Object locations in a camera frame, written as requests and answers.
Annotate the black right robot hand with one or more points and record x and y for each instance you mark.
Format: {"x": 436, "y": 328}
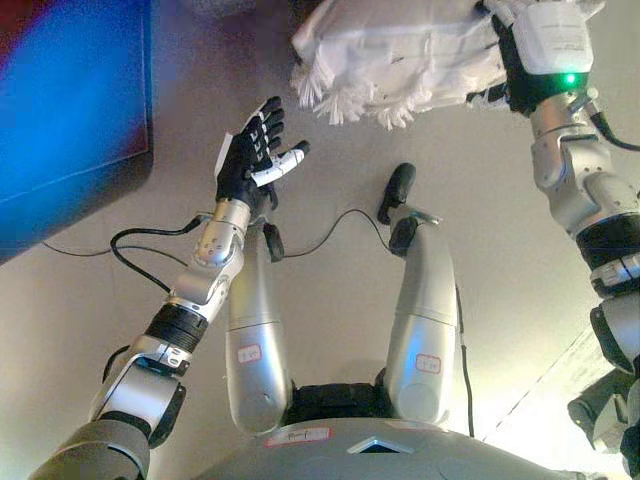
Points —
{"x": 550, "y": 40}

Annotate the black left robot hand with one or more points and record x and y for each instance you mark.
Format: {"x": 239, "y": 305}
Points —
{"x": 240, "y": 160}

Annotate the white fringed cloth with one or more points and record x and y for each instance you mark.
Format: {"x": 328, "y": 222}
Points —
{"x": 400, "y": 55}

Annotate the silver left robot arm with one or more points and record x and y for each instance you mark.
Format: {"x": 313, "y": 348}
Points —
{"x": 215, "y": 245}

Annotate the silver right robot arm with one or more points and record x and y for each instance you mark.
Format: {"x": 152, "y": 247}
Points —
{"x": 595, "y": 190}

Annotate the blue panel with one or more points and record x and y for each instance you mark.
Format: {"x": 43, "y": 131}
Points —
{"x": 70, "y": 100}

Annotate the silver left robot leg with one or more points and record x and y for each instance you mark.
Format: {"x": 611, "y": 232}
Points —
{"x": 255, "y": 340}

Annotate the silver robot leg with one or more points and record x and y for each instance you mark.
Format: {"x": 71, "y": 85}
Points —
{"x": 255, "y": 340}
{"x": 425, "y": 310}

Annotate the silver right robot leg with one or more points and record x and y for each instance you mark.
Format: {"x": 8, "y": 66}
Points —
{"x": 425, "y": 310}

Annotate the grey robot torso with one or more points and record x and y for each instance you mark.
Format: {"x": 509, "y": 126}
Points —
{"x": 350, "y": 460}

